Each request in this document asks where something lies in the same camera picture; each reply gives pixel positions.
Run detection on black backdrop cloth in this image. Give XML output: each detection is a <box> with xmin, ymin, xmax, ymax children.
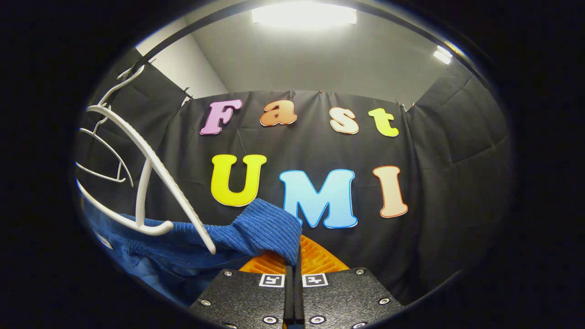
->
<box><xmin>75</xmin><ymin>48</ymin><xmax>512</xmax><ymax>304</ymax></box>

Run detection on blue corduroy jacket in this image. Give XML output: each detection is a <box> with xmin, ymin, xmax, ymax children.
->
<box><xmin>82</xmin><ymin>198</ymin><xmax>303</xmax><ymax>307</ymax></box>

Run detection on white plastic hanger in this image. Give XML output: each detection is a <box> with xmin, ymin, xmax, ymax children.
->
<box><xmin>75</xmin><ymin>66</ymin><xmax>217</xmax><ymax>255</ymax></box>
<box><xmin>75</xmin><ymin>117</ymin><xmax>134</xmax><ymax>187</ymax></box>

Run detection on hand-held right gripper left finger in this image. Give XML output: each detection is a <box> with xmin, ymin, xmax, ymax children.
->
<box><xmin>190</xmin><ymin>250</ymin><xmax>293</xmax><ymax>329</ymax></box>

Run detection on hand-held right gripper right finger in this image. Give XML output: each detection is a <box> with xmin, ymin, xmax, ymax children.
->
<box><xmin>297</xmin><ymin>235</ymin><xmax>403</xmax><ymax>329</ymax></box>

